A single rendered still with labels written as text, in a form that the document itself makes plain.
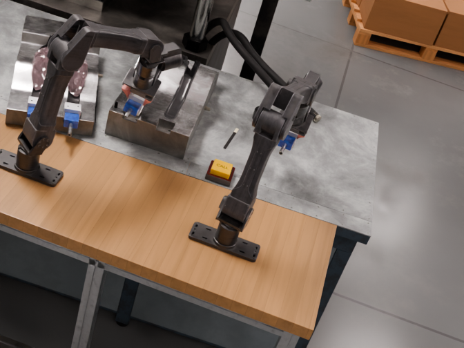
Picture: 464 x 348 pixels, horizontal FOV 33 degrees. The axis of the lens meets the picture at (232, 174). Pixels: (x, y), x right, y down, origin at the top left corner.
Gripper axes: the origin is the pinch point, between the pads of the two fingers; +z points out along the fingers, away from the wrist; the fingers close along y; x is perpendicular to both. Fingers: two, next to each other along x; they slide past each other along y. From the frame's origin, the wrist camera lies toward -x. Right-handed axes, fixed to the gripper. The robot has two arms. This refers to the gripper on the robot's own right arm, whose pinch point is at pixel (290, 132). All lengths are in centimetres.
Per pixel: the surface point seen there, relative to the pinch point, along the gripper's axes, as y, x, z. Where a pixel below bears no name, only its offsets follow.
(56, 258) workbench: 61, 52, 53
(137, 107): 44.6, 17.4, -9.6
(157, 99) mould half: 44.0, 4.2, 4.3
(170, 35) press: 62, -46, 42
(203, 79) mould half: 34.5, -11.4, 7.6
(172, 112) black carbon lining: 37.3, 7.8, 2.7
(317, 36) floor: 23, -209, 216
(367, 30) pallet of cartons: -7, -225, 210
